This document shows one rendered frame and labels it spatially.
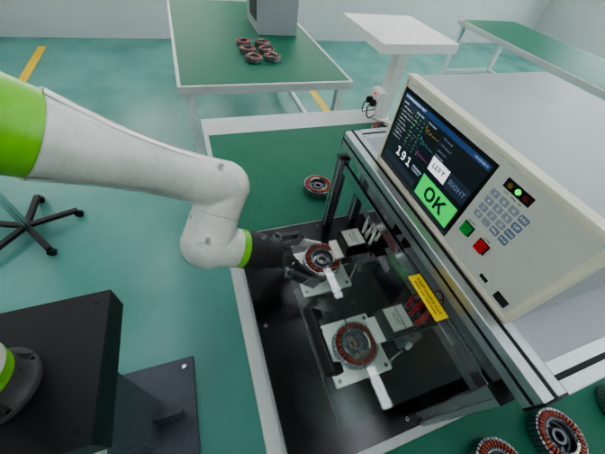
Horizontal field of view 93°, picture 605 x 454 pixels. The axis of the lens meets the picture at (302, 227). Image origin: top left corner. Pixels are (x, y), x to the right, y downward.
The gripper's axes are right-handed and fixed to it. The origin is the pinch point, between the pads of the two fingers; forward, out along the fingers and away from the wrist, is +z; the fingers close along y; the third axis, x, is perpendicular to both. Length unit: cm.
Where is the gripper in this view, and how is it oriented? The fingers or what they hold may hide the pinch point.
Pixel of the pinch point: (320, 260)
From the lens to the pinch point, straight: 84.7
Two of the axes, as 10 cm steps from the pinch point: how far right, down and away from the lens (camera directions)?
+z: 7.6, 1.8, 6.3
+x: 5.8, -6.4, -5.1
